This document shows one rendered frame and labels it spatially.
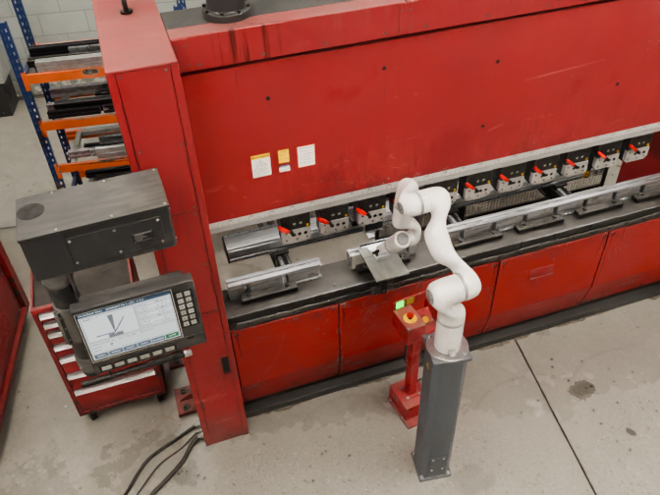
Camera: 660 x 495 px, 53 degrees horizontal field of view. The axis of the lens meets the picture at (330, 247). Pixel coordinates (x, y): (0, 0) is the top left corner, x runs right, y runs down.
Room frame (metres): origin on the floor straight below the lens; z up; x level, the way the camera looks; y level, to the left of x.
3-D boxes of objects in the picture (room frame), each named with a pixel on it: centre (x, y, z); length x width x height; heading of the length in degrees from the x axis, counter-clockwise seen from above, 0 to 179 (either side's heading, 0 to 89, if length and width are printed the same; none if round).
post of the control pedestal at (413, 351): (2.34, -0.44, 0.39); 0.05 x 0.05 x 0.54; 24
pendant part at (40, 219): (1.84, 0.83, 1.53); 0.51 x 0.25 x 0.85; 110
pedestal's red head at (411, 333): (2.34, -0.44, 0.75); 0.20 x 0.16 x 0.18; 114
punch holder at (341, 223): (2.59, -0.02, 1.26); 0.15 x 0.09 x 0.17; 107
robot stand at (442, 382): (1.93, -0.51, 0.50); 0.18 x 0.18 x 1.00; 9
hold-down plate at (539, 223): (2.91, -1.21, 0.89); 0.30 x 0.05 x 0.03; 107
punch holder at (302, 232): (2.53, 0.18, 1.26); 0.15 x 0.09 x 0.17; 107
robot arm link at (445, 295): (1.92, -0.48, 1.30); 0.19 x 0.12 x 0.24; 111
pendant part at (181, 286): (1.77, 0.75, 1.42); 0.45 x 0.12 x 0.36; 110
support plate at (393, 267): (2.52, -0.27, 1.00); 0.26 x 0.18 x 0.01; 17
